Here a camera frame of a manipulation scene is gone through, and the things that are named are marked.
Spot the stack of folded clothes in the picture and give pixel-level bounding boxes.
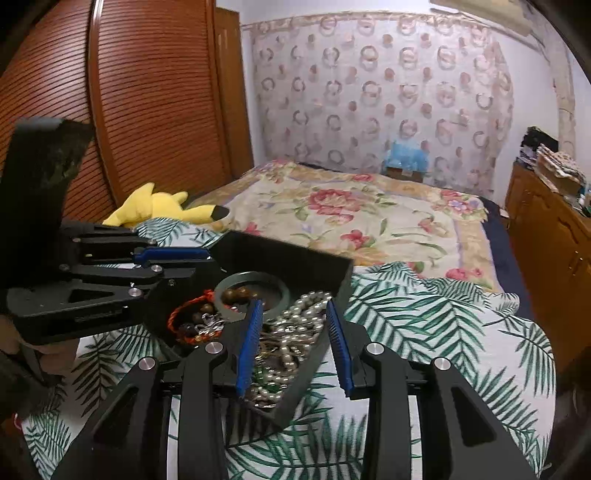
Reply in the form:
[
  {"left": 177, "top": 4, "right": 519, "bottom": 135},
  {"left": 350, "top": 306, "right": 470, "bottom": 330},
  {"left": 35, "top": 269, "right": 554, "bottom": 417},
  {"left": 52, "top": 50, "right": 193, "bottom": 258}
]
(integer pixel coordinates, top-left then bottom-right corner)
[{"left": 518, "top": 126, "right": 586, "bottom": 197}]

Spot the wall air conditioner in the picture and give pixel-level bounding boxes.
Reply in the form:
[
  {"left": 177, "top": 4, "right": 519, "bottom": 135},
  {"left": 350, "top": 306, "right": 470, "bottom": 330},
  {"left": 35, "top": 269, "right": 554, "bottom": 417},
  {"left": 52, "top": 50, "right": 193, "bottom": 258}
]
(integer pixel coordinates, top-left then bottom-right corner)
[{"left": 432, "top": 0, "right": 532, "bottom": 37}]

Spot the white pearl necklace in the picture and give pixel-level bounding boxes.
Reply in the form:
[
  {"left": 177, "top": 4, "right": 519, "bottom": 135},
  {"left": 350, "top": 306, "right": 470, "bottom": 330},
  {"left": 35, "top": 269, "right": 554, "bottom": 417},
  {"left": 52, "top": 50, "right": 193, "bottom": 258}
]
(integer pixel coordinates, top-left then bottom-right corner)
[{"left": 244, "top": 290, "right": 334, "bottom": 409}]

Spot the blue plush toy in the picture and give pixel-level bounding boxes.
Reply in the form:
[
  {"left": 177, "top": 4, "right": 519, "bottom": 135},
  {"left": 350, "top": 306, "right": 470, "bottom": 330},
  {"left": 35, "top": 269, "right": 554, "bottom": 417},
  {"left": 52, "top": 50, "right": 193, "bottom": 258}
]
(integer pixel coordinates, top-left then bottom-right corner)
[{"left": 385, "top": 140, "right": 429, "bottom": 173}]

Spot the wooden sideboard cabinet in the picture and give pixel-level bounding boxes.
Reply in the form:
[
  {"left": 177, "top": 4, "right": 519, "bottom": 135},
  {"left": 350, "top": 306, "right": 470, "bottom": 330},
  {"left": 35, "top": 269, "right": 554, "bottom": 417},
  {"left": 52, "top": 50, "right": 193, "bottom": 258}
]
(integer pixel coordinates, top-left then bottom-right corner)
[{"left": 505, "top": 163, "right": 590, "bottom": 371}]

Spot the beige side curtain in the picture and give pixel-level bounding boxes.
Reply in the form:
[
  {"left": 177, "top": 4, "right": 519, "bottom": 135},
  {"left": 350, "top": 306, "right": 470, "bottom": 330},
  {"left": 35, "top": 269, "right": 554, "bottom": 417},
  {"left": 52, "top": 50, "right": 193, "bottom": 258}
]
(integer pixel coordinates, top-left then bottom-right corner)
[{"left": 539, "top": 17, "right": 576, "bottom": 158}]

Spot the floral bed quilt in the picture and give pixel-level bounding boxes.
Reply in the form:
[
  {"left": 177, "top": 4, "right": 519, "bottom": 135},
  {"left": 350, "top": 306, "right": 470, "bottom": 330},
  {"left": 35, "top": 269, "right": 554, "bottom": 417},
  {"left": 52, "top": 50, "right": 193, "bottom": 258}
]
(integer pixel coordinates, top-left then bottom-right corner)
[{"left": 193, "top": 160, "right": 502, "bottom": 292}]

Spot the navy blue bed sheet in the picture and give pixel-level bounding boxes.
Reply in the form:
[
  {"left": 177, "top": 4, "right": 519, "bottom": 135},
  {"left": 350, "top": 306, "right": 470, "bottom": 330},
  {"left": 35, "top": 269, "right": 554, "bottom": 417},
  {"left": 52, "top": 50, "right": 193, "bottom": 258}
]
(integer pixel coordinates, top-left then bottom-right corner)
[{"left": 480, "top": 197, "right": 535, "bottom": 320}]

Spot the pale green jade bangle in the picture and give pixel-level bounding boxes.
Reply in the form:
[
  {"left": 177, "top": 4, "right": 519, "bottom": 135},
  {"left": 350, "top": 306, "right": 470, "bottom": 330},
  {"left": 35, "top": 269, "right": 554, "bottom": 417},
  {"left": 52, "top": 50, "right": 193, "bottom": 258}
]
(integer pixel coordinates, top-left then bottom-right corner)
[{"left": 213, "top": 271, "right": 291, "bottom": 322}]

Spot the brown wooden bead bracelet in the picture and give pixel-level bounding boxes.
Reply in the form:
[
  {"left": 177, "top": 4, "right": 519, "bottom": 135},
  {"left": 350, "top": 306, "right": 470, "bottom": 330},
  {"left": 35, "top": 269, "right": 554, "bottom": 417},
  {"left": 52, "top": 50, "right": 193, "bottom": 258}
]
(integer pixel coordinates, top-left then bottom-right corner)
[{"left": 177, "top": 285, "right": 260, "bottom": 338}]

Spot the person's left hand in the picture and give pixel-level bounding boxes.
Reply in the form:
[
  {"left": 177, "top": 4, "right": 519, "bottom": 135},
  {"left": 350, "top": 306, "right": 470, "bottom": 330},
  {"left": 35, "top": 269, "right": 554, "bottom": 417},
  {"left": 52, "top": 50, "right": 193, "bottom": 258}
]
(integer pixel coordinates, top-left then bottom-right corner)
[{"left": 1, "top": 315, "right": 80, "bottom": 381}]

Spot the patterned lace curtain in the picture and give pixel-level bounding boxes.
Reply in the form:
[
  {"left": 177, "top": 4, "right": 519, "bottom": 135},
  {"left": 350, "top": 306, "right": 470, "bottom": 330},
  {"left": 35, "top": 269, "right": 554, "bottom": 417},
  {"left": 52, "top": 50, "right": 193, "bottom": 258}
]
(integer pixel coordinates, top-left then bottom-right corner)
[{"left": 246, "top": 12, "right": 514, "bottom": 197}]

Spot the black jewelry box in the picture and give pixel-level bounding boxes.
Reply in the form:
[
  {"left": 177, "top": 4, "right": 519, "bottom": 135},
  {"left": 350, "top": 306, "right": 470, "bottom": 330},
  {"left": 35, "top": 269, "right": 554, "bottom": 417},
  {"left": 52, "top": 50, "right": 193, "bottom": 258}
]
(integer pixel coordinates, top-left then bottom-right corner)
[{"left": 142, "top": 230, "right": 356, "bottom": 429}]

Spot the yellow Pikachu plush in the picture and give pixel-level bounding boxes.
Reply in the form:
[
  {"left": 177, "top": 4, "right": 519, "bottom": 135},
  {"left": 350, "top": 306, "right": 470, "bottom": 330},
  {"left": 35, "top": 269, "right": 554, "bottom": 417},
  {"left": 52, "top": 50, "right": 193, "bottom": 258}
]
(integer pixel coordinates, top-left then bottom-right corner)
[{"left": 102, "top": 182, "right": 230, "bottom": 228}]

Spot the red string bracelet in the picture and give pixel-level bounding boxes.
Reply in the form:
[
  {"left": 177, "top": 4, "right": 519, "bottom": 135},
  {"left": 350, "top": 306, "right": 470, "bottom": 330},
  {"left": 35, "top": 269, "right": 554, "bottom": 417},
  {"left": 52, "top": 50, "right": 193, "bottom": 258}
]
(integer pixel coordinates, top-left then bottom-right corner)
[{"left": 166, "top": 289, "right": 219, "bottom": 347}]

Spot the wooden wardrobe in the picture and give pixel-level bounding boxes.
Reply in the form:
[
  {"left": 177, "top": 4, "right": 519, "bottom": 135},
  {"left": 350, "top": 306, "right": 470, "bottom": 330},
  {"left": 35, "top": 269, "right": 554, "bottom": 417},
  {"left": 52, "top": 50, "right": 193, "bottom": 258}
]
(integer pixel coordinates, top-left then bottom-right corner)
[{"left": 1, "top": 1, "right": 253, "bottom": 221}]

